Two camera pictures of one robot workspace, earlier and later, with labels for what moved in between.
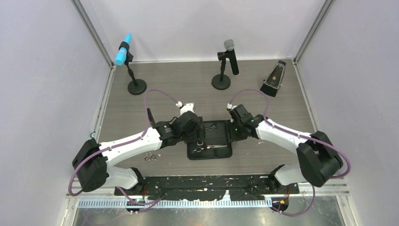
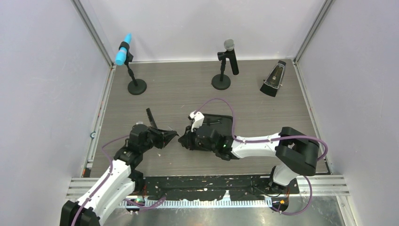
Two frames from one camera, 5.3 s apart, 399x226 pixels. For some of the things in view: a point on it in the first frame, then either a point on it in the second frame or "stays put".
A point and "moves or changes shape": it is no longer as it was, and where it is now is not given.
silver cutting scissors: (148, 156) moves or changes shape
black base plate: (209, 187) stays put
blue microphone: (121, 55) stays put
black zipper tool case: (216, 144) moves or changes shape
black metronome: (273, 81) stays put
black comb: (150, 117) stays put
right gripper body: (236, 133) to (195, 142)
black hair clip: (210, 128) moves or changes shape
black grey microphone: (229, 44) stays put
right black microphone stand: (222, 82) stays put
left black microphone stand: (136, 86) stays put
